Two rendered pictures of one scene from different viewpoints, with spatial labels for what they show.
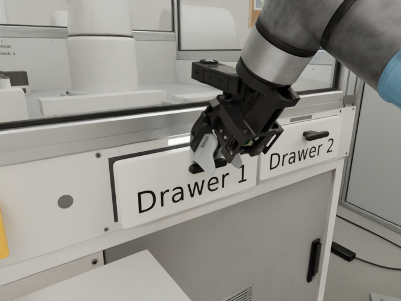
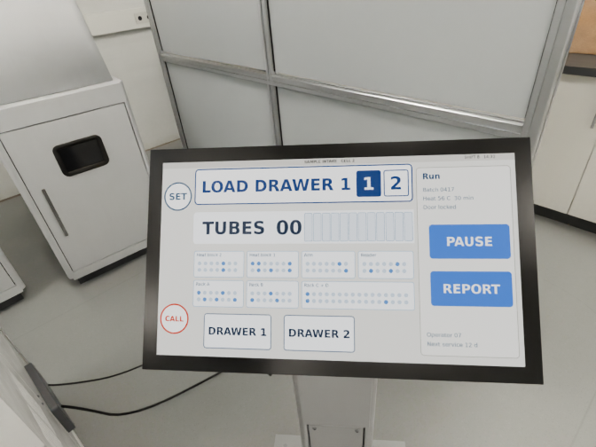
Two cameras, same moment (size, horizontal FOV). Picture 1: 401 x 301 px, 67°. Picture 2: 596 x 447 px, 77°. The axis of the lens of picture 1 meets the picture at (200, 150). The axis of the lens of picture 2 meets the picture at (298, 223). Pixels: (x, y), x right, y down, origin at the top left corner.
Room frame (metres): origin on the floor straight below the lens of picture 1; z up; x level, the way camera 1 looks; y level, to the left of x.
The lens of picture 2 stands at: (0.45, -0.80, 1.40)
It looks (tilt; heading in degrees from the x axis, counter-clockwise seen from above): 35 degrees down; 349
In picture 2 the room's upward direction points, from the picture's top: 5 degrees counter-clockwise
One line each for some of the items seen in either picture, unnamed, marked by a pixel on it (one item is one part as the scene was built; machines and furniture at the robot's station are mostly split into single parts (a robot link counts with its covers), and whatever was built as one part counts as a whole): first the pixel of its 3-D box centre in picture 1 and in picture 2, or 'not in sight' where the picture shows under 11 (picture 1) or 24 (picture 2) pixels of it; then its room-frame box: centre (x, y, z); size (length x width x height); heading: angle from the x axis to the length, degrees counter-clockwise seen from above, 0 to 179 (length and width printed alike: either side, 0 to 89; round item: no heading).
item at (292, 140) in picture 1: (301, 145); not in sight; (0.70, -0.24, 0.87); 0.29 x 0.02 x 0.11; 125
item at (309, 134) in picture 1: (312, 134); not in sight; (0.68, -0.26, 0.91); 0.07 x 0.04 x 0.01; 125
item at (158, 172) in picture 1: (196, 175); not in sight; (0.51, 0.01, 0.87); 0.29 x 0.02 x 0.11; 125
